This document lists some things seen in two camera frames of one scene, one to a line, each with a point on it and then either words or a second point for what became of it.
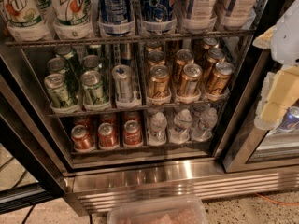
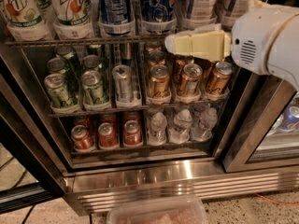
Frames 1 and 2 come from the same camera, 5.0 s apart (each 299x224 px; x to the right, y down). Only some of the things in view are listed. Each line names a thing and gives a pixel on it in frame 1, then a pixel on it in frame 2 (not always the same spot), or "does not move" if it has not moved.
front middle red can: x=107 y=137 does not move
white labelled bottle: x=198 y=7 does not move
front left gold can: x=159 y=81 does not move
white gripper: x=287 y=44 → x=253 y=36
